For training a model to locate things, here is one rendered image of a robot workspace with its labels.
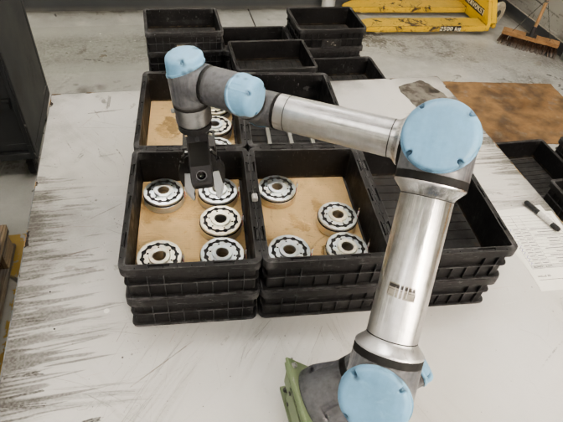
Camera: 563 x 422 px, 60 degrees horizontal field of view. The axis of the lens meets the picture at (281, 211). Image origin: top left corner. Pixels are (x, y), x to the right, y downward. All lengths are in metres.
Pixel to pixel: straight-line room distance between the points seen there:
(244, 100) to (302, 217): 0.48
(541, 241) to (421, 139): 0.96
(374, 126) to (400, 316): 0.36
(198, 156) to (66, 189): 0.66
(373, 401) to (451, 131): 0.42
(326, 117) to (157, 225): 0.53
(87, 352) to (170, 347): 0.18
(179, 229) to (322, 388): 0.53
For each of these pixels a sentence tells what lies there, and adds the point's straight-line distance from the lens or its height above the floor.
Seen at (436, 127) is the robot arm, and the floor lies 1.34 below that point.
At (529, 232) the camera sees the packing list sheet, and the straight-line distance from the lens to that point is 1.68.
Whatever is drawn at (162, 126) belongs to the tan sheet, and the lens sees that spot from 1.57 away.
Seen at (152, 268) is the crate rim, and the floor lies 0.93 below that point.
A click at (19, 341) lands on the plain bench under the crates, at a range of 1.29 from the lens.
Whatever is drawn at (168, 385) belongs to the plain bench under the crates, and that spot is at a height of 0.70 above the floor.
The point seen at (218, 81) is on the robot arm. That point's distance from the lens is 0.92.
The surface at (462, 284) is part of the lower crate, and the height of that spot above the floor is 0.81.
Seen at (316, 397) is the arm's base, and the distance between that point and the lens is 0.98.
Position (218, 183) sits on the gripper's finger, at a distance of 1.12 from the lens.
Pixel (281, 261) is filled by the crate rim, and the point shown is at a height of 0.93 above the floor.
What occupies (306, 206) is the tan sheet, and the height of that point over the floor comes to 0.83.
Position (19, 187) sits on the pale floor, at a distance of 2.76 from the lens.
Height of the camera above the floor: 1.74
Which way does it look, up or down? 45 degrees down
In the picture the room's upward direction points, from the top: 7 degrees clockwise
